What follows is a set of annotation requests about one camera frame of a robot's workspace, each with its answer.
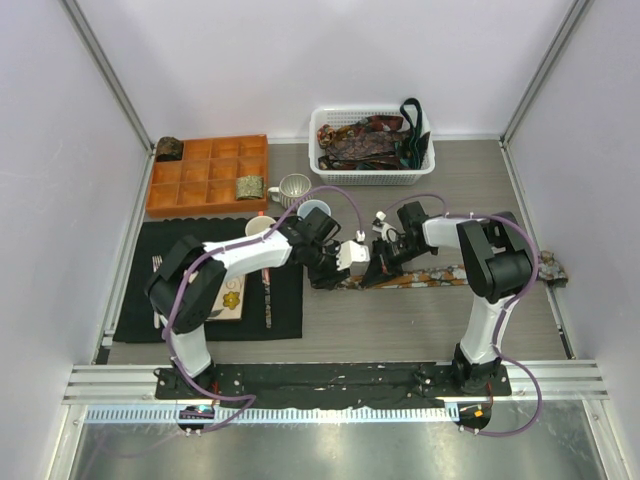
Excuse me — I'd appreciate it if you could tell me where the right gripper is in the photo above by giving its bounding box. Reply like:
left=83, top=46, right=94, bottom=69
left=363, top=237, right=434, bottom=289

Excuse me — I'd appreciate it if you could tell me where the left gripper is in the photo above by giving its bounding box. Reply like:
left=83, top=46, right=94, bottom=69
left=305, top=241, right=350, bottom=290

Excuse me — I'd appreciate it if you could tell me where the orange grey floral tie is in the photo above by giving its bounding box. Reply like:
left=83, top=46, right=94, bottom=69
left=337, top=250, right=569, bottom=290

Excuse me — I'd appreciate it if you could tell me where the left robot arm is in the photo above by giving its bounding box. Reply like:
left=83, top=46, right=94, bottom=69
left=145, top=208, right=348, bottom=399

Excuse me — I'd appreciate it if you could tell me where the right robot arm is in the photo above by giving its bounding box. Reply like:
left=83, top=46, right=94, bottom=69
left=342, top=201, right=539, bottom=395

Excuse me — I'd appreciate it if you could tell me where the black scalloped placemat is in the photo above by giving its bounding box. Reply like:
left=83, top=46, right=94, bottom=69
left=114, top=218, right=303, bottom=343

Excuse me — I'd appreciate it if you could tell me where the frosted blue footed cup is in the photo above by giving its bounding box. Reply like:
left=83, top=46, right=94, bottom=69
left=297, top=199, right=332, bottom=219

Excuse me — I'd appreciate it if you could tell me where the orange ceramic mug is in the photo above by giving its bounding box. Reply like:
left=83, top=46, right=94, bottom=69
left=244, top=215, right=276, bottom=236

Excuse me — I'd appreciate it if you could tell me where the grey ribbed ceramic mug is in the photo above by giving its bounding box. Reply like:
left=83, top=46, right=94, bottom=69
left=267, top=173, right=312, bottom=209

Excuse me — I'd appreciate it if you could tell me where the square floral ceramic plate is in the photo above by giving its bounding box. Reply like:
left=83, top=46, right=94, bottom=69
left=207, top=276, right=246, bottom=323

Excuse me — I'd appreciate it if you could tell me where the dark green tie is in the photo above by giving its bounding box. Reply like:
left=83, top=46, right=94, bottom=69
left=398, top=98, right=430, bottom=170

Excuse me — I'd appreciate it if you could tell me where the green floral rolled tie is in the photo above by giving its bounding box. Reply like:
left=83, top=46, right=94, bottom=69
left=236, top=175, right=265, bottom=201

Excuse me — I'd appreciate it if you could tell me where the dark paisley tie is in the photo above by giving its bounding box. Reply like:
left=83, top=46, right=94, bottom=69
left=318, top=126, right=406, bottom=170

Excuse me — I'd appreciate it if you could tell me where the multicolour patterned tie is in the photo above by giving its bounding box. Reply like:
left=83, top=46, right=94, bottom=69
left=316, top=124, right=337, bottom=149

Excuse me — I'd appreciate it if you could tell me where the dark red patterned tie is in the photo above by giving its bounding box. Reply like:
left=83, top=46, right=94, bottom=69
left=367, top=115, right=404, bottom=132

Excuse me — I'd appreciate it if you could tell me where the orange wooden divided tray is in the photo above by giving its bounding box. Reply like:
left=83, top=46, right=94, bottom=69
left=146, top=134, right=269, bottom=219

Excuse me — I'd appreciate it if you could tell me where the white plastic basket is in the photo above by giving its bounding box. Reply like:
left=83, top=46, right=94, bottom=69
left=308, top=98, right=436, bottom=186

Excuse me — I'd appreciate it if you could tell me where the silver fork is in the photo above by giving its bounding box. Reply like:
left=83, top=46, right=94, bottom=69
left=152, top=255, right=162, bottom=330

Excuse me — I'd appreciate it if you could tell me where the dark rolled tie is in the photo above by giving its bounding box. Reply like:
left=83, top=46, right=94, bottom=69
left=155, top=136, right=184, bottom=162

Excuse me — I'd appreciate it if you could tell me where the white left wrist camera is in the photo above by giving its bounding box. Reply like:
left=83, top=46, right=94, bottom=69
left=336, top=230, right=370, bottom=271

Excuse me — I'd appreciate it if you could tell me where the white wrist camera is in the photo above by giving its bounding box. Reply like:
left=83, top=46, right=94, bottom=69
left=372, top=211, right=399, bottom=242
left=336, top=230, right=370, bottom=271

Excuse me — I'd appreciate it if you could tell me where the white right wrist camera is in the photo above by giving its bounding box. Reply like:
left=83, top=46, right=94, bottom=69
left=372, top=211, right=399, bottom=242

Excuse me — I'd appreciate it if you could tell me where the patterned handle knife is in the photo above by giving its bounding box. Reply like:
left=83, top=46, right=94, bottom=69
left=262, top=269, right=272, bottom=329

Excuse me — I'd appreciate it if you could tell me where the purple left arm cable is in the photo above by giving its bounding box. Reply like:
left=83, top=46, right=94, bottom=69
left=164, top=185, right=366, bottom=434

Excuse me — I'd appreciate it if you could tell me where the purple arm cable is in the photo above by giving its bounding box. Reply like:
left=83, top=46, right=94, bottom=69
left=164, top=185, right=366, bottom=434
left=384, top=193, right=544, bottom=439

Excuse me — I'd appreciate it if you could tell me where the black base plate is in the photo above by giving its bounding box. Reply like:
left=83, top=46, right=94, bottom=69
left=153, top=360, right=513, bottom=412

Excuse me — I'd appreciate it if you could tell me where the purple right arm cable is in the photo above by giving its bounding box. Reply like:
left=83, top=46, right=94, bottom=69
left=384, top=193, right=544, bottom=439

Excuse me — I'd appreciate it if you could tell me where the white slotted cable duct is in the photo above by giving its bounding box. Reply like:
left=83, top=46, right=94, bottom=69
left=84, top=403, right=459, bottom=425

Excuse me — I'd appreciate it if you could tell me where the aluminium frame rail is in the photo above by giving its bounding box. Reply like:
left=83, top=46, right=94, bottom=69
left=62, top=360, right=609, bottom=405

